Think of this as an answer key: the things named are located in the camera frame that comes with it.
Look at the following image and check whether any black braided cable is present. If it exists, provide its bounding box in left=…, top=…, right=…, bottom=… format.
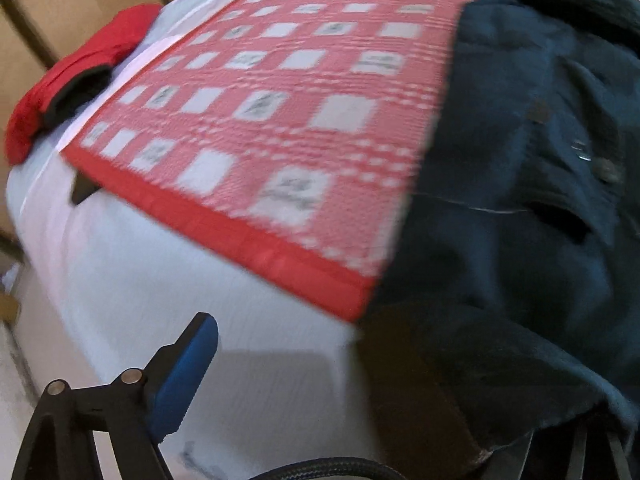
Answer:
left=246, top=455, right=409, bottom=480

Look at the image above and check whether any red white checkered mat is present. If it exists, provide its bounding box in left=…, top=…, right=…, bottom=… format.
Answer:
left=61, top=0, right=469, bottom=321

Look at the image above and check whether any purple white patchwork bedsheet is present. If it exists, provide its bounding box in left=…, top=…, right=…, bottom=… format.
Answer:
left=4, top=0, right=497, bottom=480

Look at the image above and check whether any dark navy padded jacket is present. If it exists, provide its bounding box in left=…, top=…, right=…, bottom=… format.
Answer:
left=356, top=0, right=639, bottom=479

